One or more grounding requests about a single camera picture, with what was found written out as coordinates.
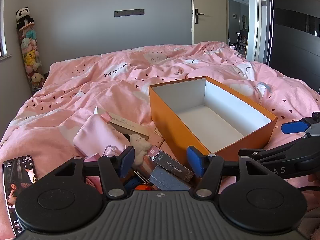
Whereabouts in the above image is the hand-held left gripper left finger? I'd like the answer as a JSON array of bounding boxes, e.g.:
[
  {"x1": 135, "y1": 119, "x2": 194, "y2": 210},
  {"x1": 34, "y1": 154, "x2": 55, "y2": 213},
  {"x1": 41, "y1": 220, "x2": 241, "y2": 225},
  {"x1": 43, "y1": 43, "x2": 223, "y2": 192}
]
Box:
[{"x1": 51, "y1": 146, "x2": 136, "y2": 197}]

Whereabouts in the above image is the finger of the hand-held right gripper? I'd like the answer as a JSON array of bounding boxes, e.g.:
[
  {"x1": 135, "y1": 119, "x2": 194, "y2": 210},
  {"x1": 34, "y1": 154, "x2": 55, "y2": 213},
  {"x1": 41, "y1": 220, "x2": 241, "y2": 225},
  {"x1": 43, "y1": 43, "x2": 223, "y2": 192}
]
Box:
[
  {"x1": 238, "y1": 137, "x2": 320, "y2": 164},
  {"x1": 281, "y1": 112, "x2": 320, "y2": 140}
]

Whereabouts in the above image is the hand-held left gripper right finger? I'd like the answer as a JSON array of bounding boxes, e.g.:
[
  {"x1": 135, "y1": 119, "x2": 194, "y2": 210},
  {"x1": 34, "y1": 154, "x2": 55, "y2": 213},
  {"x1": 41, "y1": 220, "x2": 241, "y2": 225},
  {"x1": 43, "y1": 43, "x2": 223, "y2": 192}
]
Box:
[{"x1": 187, "y1": 145, "x2": 271, "y2": 197}]

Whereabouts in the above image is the small white plush toy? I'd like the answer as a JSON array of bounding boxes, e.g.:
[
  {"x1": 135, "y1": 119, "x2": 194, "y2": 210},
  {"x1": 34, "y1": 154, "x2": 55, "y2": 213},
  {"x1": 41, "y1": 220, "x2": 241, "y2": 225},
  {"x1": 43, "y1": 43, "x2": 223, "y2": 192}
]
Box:
[{"x1": 124, "y1": 133, "x2": 153, "y2": 167}]

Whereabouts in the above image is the pink satin pouch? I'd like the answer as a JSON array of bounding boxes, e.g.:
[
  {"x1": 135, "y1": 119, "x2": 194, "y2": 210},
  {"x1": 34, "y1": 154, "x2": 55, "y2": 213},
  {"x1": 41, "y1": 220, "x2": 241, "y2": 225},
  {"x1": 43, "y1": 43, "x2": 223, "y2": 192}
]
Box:
[{"x1": 73, "y1": 114, "x2": 131, "y2": 159}]

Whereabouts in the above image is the cream glasses case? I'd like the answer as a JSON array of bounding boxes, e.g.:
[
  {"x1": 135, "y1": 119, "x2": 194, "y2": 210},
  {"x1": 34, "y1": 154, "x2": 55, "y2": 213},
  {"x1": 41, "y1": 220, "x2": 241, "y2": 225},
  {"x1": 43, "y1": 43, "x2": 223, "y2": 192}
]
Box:
[{"x1": 108, "y1": 112, "x2": 145, "y2": 131}]

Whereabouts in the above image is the orange cardboard box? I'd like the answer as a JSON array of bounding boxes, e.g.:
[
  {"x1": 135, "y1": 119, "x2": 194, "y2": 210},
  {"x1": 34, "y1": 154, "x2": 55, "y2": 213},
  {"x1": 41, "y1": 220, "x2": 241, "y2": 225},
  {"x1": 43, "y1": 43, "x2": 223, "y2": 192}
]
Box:
[{"x1": 149, "y1": 76, "x2": 278, "y2": 178}]

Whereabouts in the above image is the maroon cosmetics box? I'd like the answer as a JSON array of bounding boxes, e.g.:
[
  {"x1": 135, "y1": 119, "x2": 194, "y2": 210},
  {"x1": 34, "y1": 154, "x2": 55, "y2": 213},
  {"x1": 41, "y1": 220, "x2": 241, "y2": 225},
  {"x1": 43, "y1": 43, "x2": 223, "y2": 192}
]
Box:
[{"x1": 147, "y1": 145, "x2": 195, "y2": 183}]

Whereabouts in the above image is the grey-blue small box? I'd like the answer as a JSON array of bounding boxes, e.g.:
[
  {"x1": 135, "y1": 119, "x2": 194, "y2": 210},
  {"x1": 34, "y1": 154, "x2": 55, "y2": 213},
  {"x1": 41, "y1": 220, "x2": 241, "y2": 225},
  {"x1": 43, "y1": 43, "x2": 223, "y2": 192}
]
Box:
[{"x1": 148, "y1": 165, "x2": 192, "y2": 191}]

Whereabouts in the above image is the pink printed blanket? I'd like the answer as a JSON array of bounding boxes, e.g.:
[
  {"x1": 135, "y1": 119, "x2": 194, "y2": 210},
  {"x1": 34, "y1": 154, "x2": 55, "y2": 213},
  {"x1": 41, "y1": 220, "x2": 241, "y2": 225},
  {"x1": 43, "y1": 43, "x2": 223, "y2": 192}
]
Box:
[{"x1": 0, "y1": 41, "x2": 320, "y2": 240}]

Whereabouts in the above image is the dark wardrobe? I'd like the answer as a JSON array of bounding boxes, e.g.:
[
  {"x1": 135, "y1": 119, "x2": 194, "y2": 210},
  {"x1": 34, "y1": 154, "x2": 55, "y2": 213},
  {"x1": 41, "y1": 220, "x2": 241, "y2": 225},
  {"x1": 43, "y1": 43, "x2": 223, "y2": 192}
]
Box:
[{"x1": 267, "y1": 0, "x2": 320, "y2": 96}]

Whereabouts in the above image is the black smartphone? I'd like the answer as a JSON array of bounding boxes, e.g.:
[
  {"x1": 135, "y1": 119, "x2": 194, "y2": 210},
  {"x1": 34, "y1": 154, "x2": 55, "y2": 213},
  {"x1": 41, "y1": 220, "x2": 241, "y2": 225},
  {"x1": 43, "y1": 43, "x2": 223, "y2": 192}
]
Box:
[{"x1": 2, "y1": 155, "x2": 38, "y2": 237}]

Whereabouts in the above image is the beige room door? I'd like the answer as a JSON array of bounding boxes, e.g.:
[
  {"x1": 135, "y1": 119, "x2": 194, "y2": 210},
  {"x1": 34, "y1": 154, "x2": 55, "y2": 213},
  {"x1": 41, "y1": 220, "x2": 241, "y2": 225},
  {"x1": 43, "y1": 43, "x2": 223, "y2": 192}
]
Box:
[{"x1": 191, "y1": 0, "x2": 229, "y2": 46}]

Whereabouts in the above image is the clear tube of plush toys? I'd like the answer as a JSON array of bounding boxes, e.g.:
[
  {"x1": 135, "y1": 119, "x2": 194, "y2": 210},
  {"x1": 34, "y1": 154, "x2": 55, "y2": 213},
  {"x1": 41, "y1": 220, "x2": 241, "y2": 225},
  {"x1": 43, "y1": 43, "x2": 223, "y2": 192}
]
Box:
[{"x1": 17, "y1": 22, "x2": 47, "y2": 96}]

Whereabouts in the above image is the panda plush toy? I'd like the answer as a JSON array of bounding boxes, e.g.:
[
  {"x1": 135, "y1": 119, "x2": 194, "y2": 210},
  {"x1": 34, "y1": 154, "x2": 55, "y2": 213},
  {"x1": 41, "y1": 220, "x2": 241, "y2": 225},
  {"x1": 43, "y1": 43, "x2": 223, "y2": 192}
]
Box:
[{"x1": 16, "y1": 7, "x2": 35, "y2": 30}]

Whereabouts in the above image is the window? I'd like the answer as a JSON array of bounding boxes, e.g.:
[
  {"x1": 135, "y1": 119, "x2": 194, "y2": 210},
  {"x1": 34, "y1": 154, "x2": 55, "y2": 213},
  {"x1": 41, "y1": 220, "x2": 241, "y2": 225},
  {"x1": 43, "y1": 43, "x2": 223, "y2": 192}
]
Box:
[{"x1": 0, "y1": 0, "x2": 12, "y2": 58}]

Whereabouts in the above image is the black door handle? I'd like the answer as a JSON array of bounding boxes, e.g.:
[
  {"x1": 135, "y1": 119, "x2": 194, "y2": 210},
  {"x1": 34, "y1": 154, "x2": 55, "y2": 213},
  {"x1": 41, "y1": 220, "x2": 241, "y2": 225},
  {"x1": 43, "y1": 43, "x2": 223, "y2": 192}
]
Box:
[{"x1": 194, "y1": 8, "x2": 205, "y2": 25}]

